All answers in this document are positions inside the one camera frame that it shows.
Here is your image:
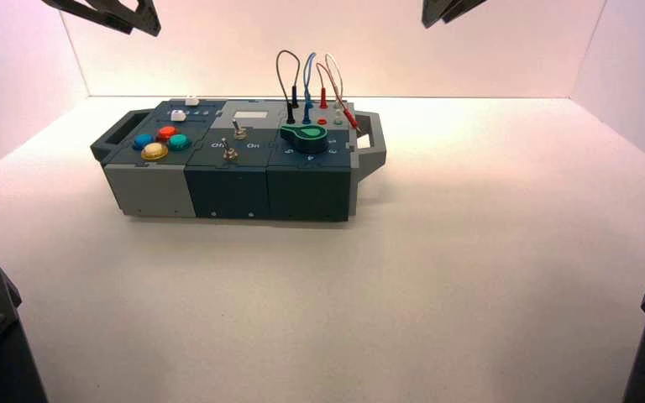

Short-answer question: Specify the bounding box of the blue jumper wire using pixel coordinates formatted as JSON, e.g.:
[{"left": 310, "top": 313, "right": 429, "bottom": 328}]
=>
[{"left": 302, "top": 52, "right": 317, "bottom": 126}]

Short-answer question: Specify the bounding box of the yellow push button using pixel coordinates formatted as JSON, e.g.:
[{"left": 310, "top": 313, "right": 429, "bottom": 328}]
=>
[{"left": 140, "top": 142, "right": 170, "bottom": 162}]

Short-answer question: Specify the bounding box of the green rotary knob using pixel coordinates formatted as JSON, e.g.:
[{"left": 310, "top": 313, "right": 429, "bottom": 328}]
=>
[{"left": 279, "top": 123, "right": 329, "bottom": 155}]

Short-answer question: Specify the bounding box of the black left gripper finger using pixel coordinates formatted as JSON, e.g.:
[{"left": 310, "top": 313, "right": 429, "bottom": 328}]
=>
[
  {"left": 86, "top": 0, "right": 162, "bottom": 38},
  {"left": 41, "top": 0, "right": 134, "bottom": 35}
]

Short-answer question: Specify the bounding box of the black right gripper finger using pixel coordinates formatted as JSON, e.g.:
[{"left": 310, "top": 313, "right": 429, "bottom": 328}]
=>
[
  {"left": 442, "top": 0, "right": 490, "bottom": 24},
  {"left": 421, "top": 0, "right": 459, "bottom": 30}
]

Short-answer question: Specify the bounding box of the white jumper wire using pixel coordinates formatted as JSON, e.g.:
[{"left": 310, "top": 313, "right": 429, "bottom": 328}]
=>
[{"left": 325, "top": 52, "right": 346, "bottom": 124}]

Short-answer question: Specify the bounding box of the grey and blue task box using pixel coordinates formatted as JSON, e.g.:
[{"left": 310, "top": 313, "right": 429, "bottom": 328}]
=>
[{"left": 89, "top": 98, "right": 387, "bottom": 223}]

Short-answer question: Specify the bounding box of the black jumper wire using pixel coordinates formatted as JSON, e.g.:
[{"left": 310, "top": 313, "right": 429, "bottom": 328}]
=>
[{"left": 275, "top": 50, "right": 302, "bottom": 126}]

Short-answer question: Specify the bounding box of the red jumper wire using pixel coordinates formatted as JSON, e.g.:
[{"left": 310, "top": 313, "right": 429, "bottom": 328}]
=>
[{"left": 315, "top": 62, "right": 363, "bottom": 134}]

